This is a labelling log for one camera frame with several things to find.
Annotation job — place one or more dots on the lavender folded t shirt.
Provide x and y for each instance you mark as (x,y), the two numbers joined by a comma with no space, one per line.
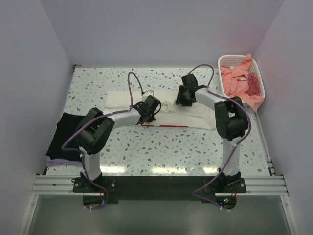
(61,162)

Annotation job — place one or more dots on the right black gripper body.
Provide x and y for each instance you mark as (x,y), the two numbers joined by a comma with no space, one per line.
(184,97)

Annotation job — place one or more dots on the salmon pink t shirt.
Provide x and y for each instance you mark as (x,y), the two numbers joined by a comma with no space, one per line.
(234,78)

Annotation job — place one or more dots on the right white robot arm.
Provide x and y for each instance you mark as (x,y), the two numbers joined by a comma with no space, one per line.
(232,122)

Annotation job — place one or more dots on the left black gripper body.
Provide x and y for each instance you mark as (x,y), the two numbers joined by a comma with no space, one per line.
(145,117)

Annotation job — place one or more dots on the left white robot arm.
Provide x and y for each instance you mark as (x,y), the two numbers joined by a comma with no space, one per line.
(95,128)

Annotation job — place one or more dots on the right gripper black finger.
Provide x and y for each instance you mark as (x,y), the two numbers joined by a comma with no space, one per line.
(187,102)
(179,99)

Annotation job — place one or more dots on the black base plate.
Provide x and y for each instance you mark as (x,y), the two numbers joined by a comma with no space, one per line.
(110,190)

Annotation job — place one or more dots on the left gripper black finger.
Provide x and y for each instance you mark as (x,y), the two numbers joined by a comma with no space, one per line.
(151,117)
(142,120)

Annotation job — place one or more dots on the white plastic laundry basket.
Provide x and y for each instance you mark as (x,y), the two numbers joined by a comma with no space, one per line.
(244,63)

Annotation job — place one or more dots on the white t shirt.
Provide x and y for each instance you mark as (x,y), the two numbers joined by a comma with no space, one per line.
(171,115)

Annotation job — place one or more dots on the black folded t shirt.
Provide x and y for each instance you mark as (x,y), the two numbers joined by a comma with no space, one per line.
(66,127)

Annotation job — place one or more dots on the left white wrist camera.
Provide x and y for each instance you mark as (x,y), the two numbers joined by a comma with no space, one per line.
(147,93)

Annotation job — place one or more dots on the dark pink t shirt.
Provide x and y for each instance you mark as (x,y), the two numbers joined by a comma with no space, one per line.
(253,85)

